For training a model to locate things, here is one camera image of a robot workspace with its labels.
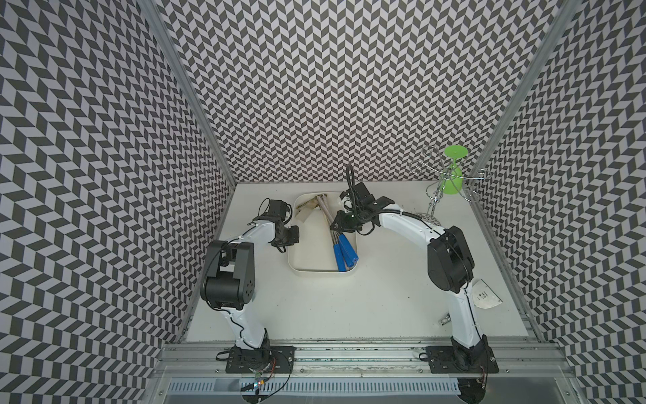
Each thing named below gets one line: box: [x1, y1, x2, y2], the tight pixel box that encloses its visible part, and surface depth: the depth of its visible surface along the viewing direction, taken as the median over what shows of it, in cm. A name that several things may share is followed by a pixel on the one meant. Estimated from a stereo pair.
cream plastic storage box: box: [287, 191, 359, 276], surface depth 98 cm
